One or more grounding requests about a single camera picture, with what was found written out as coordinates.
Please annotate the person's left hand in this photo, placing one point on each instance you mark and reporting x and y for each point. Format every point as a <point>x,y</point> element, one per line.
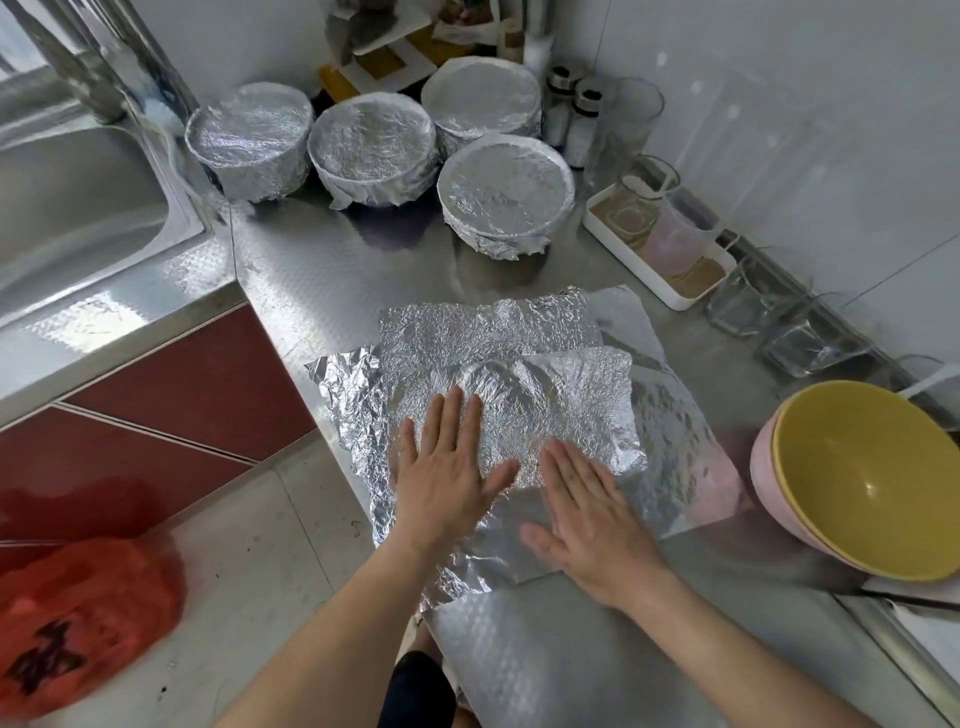
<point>447,488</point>

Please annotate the person's right hand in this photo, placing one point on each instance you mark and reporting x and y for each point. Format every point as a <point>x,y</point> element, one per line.
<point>600,522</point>

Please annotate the stack of aluminium foil sheets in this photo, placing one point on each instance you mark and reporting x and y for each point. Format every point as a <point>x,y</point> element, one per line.
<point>683,435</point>

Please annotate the pink bowl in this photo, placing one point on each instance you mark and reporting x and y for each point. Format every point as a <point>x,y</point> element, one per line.
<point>762,488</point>

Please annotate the yellow bowl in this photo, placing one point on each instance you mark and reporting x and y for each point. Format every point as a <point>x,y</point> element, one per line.
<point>878,480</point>

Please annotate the foil-wrapped bowl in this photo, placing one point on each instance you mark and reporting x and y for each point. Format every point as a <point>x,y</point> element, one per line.
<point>480,95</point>

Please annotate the person's right forearm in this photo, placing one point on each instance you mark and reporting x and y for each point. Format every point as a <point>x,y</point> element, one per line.
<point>750,660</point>

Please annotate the person's left forearm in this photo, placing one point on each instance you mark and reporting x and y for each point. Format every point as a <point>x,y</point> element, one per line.
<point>323,653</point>

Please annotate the person's dark trousers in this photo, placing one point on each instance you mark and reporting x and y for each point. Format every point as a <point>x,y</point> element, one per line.
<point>417,693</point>

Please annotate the red kitchen cabinet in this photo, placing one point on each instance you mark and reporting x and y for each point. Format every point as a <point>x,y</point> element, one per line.
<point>195,398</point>

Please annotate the white rectangular tray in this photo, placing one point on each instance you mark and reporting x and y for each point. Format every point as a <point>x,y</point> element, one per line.
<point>615,240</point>

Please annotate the pink translucent cup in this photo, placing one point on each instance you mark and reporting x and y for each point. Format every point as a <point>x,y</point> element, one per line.
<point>678,248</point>

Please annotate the white spoon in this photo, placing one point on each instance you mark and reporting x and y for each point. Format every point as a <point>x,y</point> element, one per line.
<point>930,378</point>

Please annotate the red plastic bag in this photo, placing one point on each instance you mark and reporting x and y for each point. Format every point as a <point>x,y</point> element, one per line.
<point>83,623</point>

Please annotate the white corner shelf rack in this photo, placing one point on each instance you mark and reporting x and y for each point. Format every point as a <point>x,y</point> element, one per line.
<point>390,38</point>

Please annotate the stainless steel sink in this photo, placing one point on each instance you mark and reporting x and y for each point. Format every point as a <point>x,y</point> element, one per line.
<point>75,218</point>

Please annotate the colourful snack packet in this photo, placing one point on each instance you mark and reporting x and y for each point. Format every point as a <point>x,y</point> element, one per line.
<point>468,18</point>

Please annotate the white dish brush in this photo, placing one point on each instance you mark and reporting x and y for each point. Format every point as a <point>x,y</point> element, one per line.
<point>158,108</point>

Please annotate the steel faucet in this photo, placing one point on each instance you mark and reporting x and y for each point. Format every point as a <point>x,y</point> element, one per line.
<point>75,60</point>

